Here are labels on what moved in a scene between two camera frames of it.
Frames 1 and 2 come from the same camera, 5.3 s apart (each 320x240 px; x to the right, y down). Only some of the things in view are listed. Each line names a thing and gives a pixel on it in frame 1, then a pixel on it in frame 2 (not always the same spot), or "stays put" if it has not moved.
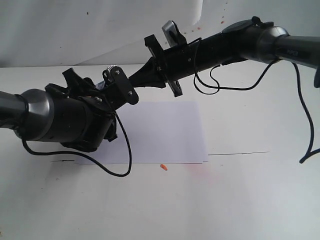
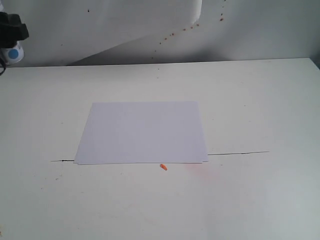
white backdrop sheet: [66, 33] stays put
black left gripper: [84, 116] to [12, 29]
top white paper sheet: [160, 132] stays put
